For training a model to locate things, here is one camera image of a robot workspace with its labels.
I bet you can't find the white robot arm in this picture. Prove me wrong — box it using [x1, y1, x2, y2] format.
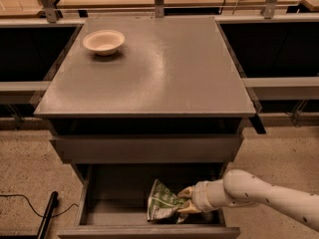
[177, 169, 319, 231]

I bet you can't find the right metal post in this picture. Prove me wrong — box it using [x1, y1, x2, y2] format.
[261, 0, 278, 19]

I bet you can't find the grey drawer cabinet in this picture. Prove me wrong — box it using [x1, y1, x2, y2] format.
[33, 16, 257, 184]

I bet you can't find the black floor cable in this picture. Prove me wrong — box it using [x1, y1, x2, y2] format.
[0, 193, 80, 219]

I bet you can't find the middle metal post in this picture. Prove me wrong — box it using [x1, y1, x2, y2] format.
[155, 0, 164, 18]

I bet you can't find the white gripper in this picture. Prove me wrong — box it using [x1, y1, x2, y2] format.
[177, 181, 213, 214]

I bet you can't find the black floor bar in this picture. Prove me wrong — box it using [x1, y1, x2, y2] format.
[36, 191, 59, 239]

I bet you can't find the white paper bowl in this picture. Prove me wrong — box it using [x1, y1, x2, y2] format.
[83, 30, 126, 56]

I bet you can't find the left metal post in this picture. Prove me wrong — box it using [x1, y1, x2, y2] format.
[41, 0, 59, 23]

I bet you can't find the metal post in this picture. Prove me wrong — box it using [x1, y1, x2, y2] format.
[155, 0, 164, 18]
[41, 0, 59, 23]
[261, 0, 278, 19]

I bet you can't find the green jalapeno chip bag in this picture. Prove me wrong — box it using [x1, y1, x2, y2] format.
[147, 179, 188, 224]

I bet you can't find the grey top drawer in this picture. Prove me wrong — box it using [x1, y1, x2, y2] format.
[50, 134, 243, 164]

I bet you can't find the open grey middle drawer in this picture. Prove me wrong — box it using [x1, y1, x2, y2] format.
[58, 163, 240, 239]

